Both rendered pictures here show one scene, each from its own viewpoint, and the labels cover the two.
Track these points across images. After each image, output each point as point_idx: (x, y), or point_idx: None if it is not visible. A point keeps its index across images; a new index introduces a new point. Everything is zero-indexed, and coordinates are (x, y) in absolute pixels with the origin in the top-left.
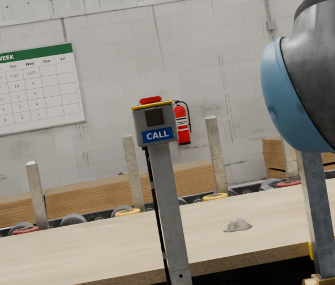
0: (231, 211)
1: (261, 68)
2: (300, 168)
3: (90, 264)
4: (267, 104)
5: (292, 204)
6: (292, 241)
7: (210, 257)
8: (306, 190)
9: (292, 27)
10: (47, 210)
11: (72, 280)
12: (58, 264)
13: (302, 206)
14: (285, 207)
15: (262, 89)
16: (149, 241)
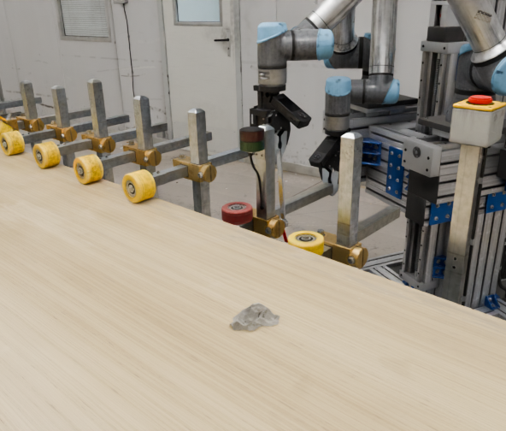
0: (117, 391)
1: None
2: (355, 164)
3: (488, 377)
4: None
5: (97, 329)
6: (309, 256)
7: (384, 281)
8: (360, 178)
9: None
10: None
11: None
12: None
13: (119, 313)
14: (118, 328)
15: None
16: (349, 386)
